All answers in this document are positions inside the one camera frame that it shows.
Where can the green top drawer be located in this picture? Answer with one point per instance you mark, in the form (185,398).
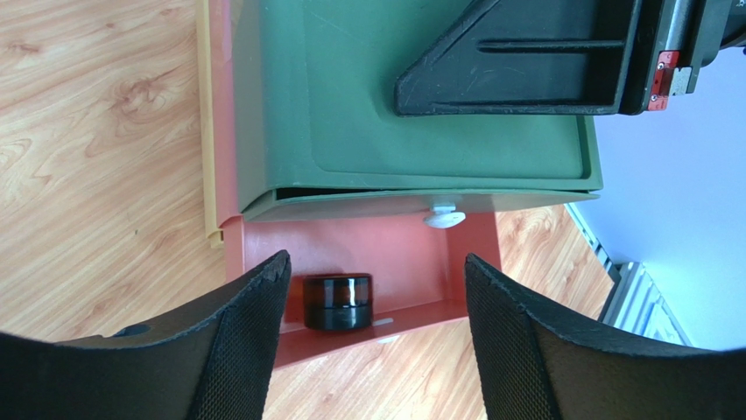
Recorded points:
(307,204)

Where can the red drawer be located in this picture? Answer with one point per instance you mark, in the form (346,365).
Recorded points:
(417,271)

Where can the black round jar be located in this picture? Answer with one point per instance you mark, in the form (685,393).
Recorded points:
(338,302)

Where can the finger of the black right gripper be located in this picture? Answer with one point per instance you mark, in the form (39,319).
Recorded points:
(525,58)

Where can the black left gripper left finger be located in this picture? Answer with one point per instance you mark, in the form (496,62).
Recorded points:
(210,358)

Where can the aluminium frame rail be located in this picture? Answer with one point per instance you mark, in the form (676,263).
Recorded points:
(635,304)

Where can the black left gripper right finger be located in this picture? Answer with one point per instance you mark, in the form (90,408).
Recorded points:
(538,359)

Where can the green drawer cabinet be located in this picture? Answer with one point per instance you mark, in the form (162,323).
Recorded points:
(300,94)

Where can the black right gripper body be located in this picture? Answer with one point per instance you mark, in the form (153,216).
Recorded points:
(673,41)

